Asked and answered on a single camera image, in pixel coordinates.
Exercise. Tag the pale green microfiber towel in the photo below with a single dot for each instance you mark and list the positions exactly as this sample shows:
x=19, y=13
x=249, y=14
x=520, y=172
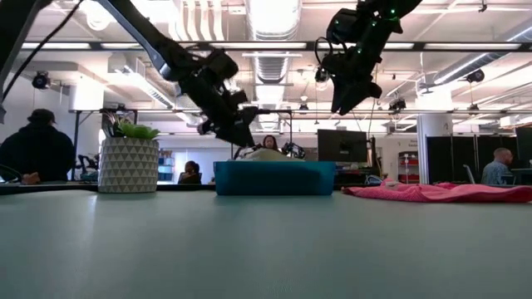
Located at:
x=270, y=155

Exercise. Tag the thin black workstation frame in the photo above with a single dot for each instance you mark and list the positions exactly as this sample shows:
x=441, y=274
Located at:
x=436, y=111

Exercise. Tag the red parts bin shelf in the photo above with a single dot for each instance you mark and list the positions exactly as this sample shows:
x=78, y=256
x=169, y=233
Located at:
x=408, y=168

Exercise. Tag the silver ceiling duct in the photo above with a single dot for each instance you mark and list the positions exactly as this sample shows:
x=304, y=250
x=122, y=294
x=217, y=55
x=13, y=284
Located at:
x=272, y=21

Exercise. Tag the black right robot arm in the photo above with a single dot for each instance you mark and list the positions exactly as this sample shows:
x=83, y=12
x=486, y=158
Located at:
x=374, y=16

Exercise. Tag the white building column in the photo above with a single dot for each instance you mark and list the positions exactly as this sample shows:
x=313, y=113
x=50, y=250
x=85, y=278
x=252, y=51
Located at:
x=434, y=145

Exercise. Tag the black round ceiling lamp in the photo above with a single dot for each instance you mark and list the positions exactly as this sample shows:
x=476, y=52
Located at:
x=40, y=80
x=475, y=75

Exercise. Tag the long ceiling light bar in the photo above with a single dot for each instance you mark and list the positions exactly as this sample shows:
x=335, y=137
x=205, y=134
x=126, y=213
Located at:
x=457, y=46

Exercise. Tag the black screen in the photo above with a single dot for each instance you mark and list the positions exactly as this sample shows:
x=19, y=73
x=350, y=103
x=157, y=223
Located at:
x=524, y=145

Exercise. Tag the potted succulent plant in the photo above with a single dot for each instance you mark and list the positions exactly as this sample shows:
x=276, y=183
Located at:
x=129, y=166

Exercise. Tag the blue plastic bin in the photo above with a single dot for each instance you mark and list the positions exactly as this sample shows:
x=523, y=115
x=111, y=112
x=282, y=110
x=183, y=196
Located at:
x=274, y=178

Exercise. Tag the dark flat monitor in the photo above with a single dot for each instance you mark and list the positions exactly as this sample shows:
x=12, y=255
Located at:
x=343, y=145

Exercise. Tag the blue storage shelf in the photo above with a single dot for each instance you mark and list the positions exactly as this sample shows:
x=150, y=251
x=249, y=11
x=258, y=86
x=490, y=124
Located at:
x=166, y=166

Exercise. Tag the pink microfiber towel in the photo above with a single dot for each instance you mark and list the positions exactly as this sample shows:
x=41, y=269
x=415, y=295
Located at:
x=436, y=193

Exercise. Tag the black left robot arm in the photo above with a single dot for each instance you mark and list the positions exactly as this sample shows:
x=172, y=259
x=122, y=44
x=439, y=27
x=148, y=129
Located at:
x=141, y=29

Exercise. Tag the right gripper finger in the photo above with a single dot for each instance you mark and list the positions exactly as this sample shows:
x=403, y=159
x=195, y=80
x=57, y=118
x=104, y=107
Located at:
x=337, y=95
x=359, y=95

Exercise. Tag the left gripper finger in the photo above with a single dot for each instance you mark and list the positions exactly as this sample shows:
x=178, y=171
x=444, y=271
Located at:
x=237, y=135
x=248, y=115

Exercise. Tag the black partition panels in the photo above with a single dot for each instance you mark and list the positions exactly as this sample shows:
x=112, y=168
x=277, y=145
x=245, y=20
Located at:
x=465, y=158

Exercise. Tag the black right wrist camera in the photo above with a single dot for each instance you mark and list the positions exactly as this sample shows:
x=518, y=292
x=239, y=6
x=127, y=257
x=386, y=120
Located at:
x=322, y=75

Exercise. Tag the black ceiling fixture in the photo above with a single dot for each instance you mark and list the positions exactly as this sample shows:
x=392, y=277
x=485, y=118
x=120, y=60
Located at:
x=397, y=104

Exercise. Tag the person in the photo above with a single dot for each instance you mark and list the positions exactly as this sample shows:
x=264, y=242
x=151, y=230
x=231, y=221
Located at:
x=191, y=172
x=37, y=153
x=496, y=168
x=270, y=142

